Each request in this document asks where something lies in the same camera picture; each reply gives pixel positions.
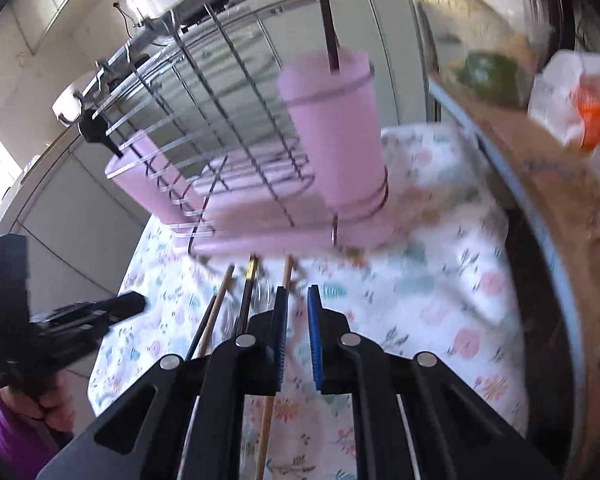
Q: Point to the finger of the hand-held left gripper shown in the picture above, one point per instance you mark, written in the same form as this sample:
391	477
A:
110	307

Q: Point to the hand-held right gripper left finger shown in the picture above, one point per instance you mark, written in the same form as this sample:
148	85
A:
281	345

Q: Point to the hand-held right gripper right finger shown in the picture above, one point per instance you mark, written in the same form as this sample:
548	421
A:
314	345

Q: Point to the dark chopstick with gold band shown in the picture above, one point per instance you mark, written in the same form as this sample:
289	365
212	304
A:
247	290

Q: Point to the brown wooden chopstick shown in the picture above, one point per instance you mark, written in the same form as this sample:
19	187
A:
220	300

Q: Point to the thin black chopstick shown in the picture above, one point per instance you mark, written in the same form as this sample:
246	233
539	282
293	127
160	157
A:
202	327

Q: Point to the wide pink utensil cup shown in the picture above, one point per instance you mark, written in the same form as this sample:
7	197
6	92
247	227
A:
140	180

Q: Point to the round pink utensil cup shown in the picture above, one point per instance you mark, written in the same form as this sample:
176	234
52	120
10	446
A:
335	135

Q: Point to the dark brown chopstick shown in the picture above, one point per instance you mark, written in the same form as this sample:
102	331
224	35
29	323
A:
327	15

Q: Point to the person's left forearm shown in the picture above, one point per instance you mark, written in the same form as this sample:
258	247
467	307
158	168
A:
12	440

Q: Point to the person's left hand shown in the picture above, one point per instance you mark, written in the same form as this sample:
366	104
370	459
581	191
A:
50	410

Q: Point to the pink rack drip tray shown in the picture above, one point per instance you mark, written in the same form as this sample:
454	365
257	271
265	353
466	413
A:
280	232

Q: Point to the floral printed cloth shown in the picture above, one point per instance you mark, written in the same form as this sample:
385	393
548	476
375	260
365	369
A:
430	285

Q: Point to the green bell pepper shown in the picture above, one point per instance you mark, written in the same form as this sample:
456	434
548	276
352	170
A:
490	74

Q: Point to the white and orange plastic bag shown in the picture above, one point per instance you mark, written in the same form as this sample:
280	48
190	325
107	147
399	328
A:
575	105

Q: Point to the beige food bag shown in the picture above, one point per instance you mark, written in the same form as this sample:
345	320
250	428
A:
460	5

